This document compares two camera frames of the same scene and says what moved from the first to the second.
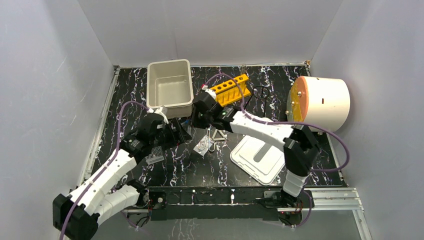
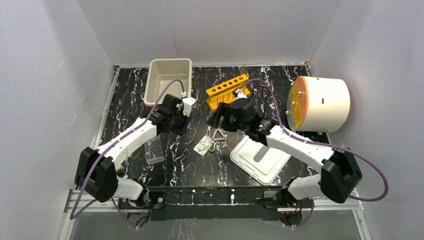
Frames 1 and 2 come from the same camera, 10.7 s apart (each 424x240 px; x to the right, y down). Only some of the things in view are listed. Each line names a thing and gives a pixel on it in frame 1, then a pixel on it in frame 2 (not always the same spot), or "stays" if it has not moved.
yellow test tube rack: (232, 90) stays
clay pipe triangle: (221, 138) stays
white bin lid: (262, 160) stays
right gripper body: (199, 121) to (229, 122)
